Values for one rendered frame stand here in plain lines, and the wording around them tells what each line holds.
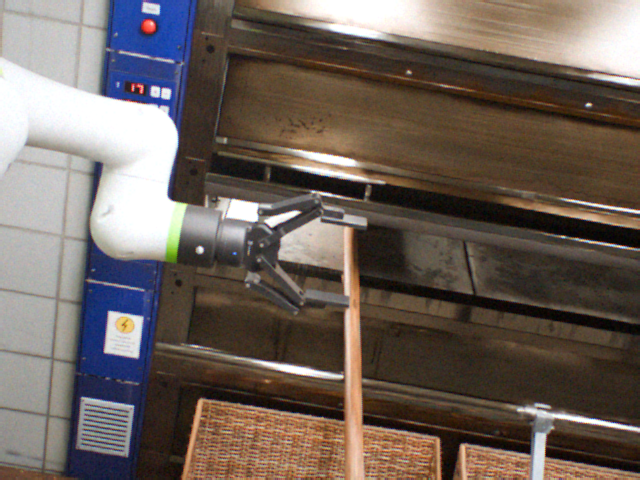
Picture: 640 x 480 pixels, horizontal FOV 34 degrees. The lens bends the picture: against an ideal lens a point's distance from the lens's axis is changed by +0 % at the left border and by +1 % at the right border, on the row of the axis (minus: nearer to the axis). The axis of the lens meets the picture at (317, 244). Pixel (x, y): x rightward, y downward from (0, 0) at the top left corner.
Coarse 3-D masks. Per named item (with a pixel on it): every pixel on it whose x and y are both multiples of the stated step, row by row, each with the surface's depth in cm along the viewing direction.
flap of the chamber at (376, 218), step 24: (216, 168) 212; (240, 168) 216; (216, 192) 200; (240, 192) 200; (336, 192) 211; (360, 192) 215; (360, 216) 201; (384, 216) 201; (480, 216) 214; (504, 216) 218; (480, 240) 202; (504, 240) 202; (528, 240) 202; (600, 240) 213; (624, 240) 217; (600, 264) 203; (624, 264) 203
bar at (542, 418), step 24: (192, 360) 189; (216, 360) 189; (240, 360) 189; (264, 360) 190; (336, 384) 190; (384, 384) 190; (408, 384) 191; (456, 408) 191; (480, 408) 191; (504, 408) 191; (528, 408) 191; (600, 432) 192; (624, 432) 192
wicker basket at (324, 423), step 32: (224, 416) 233; (256, 416) 234; (288, 416) 233; (192, 448) 222; (224, 448) 234; (256, 448) 235; (288, 448) 235; (320, 448) 235; (384, 448) 235; (416, 448) 235
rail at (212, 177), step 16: (208, 176) 199; (224, 176) 199; (240, 176) 201; (272, 192) 200; (288, 192) 200; (304, 192) 200; (320, 192) 200; (352, 208) 201; (368, 208) 200; (384, 208) 200; (400, 208) 200; (416, 208) 202; (448, 224) 201; (464, 224) 201; (480, 224) 201; (496, 224) 201; (544, 240) 202; (560, 240) 201; (576, 240) 201; (592, 240) 202; (624, 256) 202
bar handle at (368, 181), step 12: (228, 156) 202; (240, 156) 202; (252, 156) 202; (288, 168) 202; (300, 168) 202; (312, 168) 202; (264, 180) 203; (348, 180) 203; (360, 180) 203; (372, 180) 203; (384, 180) 203
